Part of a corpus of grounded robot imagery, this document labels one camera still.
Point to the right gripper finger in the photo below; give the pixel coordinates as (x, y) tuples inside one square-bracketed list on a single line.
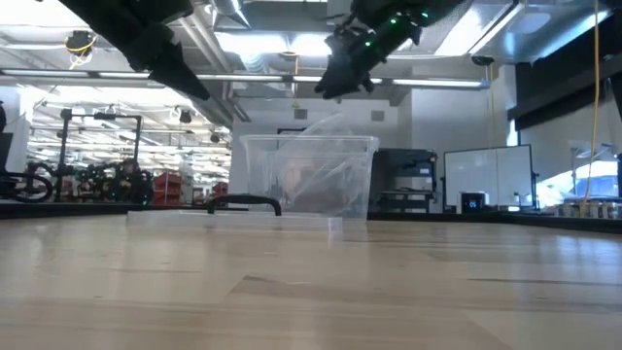
[(337, 85)]

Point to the white whiteboard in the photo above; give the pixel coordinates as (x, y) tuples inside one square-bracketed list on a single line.
[(486, 170)]

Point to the long ceiling light bar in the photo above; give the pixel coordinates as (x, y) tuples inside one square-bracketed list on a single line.
[(243, 77)]

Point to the black wheel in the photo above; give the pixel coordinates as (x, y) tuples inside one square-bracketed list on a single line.
[(34, 187)]

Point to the black ceiling security camera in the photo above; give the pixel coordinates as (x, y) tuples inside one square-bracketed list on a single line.
[(482, 60)]

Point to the red parts shelf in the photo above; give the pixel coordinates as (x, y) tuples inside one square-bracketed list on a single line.
[(166, 188)]

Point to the black device with blue display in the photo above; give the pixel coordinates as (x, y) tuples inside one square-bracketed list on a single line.
[(471, 202)]

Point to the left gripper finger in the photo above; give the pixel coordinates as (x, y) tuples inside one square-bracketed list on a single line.
[(182, 78)]

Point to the distant black robot arms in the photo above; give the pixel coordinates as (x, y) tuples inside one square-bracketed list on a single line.
[(119, 182)]

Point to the tan elastic bandage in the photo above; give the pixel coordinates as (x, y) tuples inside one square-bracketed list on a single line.
[(321, 194)]

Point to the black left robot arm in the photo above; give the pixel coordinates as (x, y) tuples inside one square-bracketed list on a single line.
[(97, 10)]

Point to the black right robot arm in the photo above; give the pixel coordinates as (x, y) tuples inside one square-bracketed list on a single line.
[(427, 12)]

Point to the black cabinet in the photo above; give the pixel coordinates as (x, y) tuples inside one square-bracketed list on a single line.
[(408, 165)]

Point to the clear plastic storage box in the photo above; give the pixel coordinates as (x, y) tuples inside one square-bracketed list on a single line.
[(255, 165)]

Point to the clear plastic bag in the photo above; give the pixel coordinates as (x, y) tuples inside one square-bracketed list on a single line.
[(321, 146)]

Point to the black metal frame rig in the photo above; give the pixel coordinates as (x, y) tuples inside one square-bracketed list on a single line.
[(137, 141)]

